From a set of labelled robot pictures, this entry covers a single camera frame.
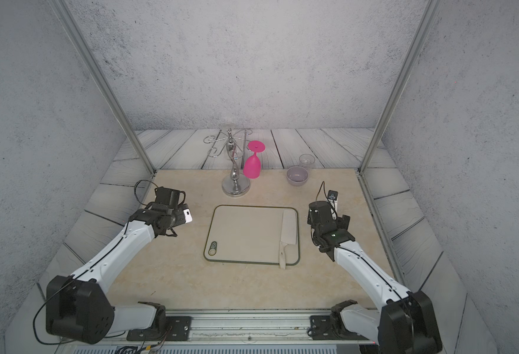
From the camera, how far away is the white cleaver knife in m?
0.90

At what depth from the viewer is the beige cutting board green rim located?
91cm

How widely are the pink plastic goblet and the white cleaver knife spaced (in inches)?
9.1

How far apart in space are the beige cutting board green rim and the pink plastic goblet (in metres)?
0.16

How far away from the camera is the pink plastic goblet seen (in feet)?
3.13
